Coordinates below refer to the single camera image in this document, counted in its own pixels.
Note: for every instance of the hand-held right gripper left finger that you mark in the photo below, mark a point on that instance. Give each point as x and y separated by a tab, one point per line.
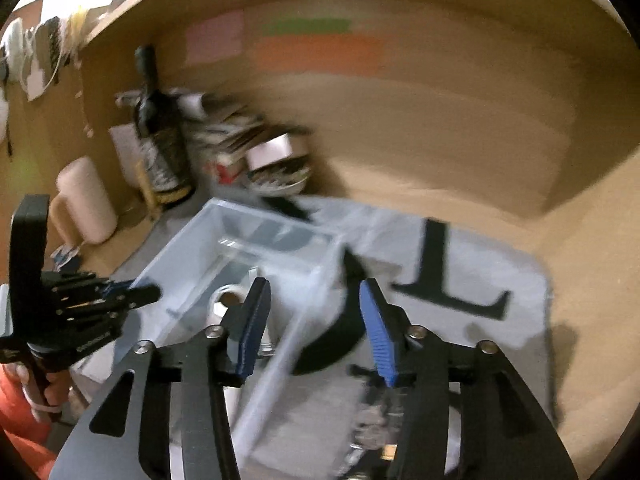
252	327

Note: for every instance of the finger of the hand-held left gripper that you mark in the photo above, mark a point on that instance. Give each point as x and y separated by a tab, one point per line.
95	282
140	296

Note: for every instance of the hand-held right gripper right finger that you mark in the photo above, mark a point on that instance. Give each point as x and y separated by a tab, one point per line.
380	335

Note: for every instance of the white handheld device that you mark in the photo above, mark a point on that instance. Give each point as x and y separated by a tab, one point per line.
220	306

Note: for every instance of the clear plastic bin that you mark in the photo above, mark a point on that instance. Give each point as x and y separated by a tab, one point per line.
200	250

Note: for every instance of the small grey lumpy object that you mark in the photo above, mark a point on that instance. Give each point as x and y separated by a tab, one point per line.
372	420

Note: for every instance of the person's left hand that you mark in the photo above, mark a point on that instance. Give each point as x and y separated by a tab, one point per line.
22	376

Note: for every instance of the blue white small packet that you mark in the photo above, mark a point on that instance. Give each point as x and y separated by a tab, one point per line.
65	255

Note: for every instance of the beige cylindrical object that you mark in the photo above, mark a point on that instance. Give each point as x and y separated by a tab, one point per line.
85	200

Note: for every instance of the yellow marker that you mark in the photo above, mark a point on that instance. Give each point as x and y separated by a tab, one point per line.
148	190

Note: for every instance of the grey printed mat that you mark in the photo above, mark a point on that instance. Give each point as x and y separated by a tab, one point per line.
475	270

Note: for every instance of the white note paper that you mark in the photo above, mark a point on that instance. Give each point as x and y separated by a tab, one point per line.
125	155

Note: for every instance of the bowl of small items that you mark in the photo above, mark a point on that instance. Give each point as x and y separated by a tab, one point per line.
280	183

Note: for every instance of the dark wine bottle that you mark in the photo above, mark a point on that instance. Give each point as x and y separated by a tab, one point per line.
167	150

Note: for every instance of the stack of books and papers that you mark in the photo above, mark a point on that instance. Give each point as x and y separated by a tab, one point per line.
225	130

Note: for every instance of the white hanging tag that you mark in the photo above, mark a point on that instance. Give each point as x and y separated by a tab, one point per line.
36	80

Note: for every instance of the black lace band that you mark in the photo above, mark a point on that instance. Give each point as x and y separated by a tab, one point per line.
50	42

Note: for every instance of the yellow hanging item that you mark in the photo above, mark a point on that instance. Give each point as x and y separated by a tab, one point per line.
76	25

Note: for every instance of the pink sticky note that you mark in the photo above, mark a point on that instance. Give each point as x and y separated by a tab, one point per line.
215	37

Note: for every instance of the orange sticky note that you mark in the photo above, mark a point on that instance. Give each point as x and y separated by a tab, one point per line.
320	55

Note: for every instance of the green sticky note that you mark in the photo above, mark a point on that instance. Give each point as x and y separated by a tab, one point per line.
310	26

